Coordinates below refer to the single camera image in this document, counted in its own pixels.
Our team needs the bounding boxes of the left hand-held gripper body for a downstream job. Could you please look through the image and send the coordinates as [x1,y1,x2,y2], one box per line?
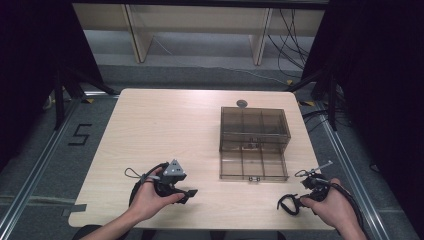
[153,158,188,198]

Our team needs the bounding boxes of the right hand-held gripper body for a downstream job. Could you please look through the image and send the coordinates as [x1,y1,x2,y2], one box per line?
[300,160,335,204]

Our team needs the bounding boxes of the person's right hand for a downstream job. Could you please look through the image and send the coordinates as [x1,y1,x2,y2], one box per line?
[299,177,360,232]

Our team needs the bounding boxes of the person's left hand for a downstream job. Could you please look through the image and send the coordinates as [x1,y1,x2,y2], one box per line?
[127,166,185,223]

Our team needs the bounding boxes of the transparent brown compartment box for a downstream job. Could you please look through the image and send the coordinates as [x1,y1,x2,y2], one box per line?
[218,106,292,183]

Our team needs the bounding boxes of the black metal stand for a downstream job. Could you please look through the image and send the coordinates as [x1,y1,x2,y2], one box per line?
[52,65,120,132]
[285,68,339,132]

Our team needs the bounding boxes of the person's dark clothing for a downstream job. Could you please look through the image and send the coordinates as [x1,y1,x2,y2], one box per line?
[70,224,103,240]

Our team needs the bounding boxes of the black curtain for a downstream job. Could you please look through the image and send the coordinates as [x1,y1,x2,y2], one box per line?
[299,0,424,231]
[0,0,105,171]

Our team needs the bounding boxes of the grey floor tape strip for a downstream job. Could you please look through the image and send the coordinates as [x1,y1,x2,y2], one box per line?
[0,194,88,218]

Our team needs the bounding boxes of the light wooden shelf unit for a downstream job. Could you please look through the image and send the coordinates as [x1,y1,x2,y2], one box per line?
[72,3,326,66]

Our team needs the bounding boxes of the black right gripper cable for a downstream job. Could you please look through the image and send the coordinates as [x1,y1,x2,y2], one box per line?
[328,181,366,233]

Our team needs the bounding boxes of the aluminium floor rail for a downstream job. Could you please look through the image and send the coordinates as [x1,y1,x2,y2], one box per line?
[314,101,393,240]
[0,93,119,240]

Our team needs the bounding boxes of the thin white floor cable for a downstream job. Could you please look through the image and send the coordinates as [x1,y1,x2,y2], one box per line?
[152,35,292,85]

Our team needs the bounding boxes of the bundle of black cables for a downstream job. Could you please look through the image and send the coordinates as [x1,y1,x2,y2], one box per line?
[267,8,312,80]

